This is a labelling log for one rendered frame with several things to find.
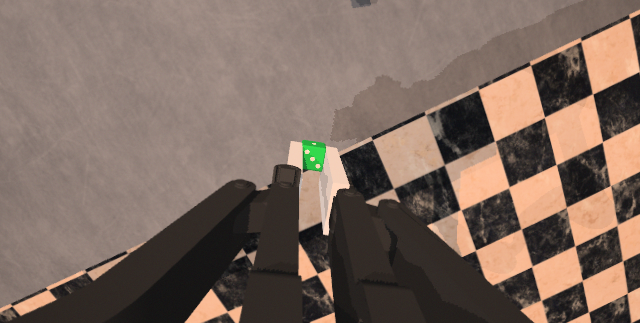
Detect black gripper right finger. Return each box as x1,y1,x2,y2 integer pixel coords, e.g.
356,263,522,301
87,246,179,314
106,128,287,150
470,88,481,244
319,146,534,323

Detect green die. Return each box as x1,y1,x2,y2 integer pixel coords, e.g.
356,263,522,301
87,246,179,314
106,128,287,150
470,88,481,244
302,140,326,172

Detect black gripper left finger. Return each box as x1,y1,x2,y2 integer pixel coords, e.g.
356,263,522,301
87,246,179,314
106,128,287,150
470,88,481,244
5,141,303,323

